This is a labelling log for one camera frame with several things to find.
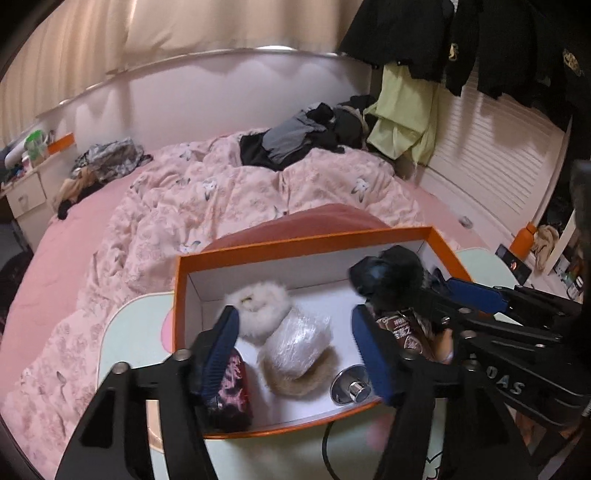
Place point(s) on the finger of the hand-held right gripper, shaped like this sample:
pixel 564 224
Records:
pixel 475 295
pixel 438 314

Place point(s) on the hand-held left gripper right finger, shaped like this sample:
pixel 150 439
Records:
pixel 374 355

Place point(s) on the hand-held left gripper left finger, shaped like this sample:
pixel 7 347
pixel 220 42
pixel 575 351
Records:
pixel 217 350

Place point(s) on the brown card box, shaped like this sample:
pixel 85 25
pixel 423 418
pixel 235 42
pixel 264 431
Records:
pixel 406 339

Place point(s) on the round silver metal container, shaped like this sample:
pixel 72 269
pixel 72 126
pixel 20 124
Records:
pixel 344 383

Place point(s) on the black pink printed pouch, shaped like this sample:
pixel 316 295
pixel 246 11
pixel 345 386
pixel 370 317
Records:
pixel 235 392

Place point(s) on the black fuzzy hair accessory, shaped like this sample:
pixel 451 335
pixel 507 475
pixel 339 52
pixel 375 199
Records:
pixel 397 277

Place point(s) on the orange cardboard box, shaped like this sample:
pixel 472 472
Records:
pixel 182 304

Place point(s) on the white furry cuff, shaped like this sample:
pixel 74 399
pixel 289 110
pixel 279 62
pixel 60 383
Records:
pixel 263 314

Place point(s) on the clear plastic bag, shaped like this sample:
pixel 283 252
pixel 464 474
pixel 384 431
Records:
pixel 295 341

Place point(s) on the beige furry cuff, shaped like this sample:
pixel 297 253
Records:
pixel 300 385

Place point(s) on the smartphone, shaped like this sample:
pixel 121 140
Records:
pixel 512 265

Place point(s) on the orange bottle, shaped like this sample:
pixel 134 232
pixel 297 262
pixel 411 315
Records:
pixel 524 244

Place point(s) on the small grey object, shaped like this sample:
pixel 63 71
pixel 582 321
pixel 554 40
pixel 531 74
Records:
pixel 466 221

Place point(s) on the light green lap table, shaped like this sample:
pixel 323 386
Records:
pixel 138 332

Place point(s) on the beige cloth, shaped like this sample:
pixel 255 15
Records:
pixel 545 244

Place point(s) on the white louvered closet door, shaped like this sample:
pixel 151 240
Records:
pixel 485 152

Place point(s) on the dusty red pillow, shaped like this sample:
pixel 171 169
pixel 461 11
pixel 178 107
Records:
pixel 314 224

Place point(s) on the pink floral duvet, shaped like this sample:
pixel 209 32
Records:
pixel 184 207

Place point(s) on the pink bed sheet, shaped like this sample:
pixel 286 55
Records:
pixel 60 258

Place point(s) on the yellow-green garment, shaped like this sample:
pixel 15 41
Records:
pixel 397 120

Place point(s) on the patterned clothes pile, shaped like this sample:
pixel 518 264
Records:
pixel 111 157

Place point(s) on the black clothes pile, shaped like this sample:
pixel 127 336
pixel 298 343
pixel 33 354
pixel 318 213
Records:
pixel 286 138

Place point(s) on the white nightstand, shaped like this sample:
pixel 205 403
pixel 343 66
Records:
pixel 25 196

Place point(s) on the black hanging jacket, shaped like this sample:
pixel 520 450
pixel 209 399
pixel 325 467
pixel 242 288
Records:
pixel 392 32
pixel 508 46

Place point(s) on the small orange box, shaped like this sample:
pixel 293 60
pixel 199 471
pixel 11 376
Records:
pixel 60 144

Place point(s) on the beige curtain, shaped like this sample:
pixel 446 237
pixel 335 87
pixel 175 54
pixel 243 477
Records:
pixel 184 27

